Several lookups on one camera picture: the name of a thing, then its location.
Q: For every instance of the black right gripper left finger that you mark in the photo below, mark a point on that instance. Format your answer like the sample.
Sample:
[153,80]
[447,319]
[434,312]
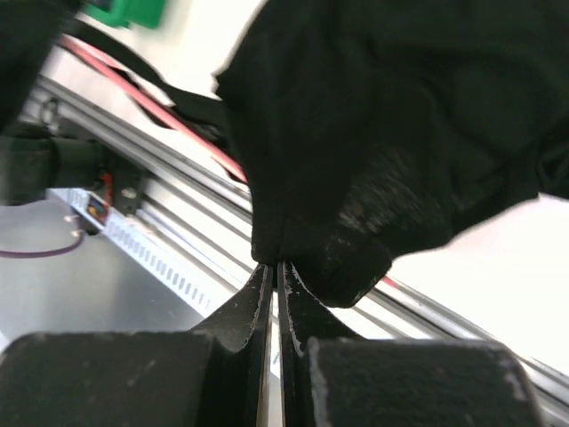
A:
[215,374]

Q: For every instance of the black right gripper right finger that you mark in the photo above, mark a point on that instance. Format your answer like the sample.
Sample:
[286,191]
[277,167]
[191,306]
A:
[332,376]

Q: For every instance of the black tank top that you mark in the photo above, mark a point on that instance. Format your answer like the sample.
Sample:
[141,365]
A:
[461,106]

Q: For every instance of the pink wire hanger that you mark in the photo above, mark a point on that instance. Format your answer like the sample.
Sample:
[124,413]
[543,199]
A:
[298,181]

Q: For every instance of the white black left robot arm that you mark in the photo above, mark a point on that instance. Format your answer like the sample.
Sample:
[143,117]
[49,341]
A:
[34,156]

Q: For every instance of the green plastic bin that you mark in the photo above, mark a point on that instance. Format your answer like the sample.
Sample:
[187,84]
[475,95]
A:
[123,13]

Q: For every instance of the white slotted cable duct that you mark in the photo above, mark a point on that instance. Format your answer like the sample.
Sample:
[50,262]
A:
[186,281]

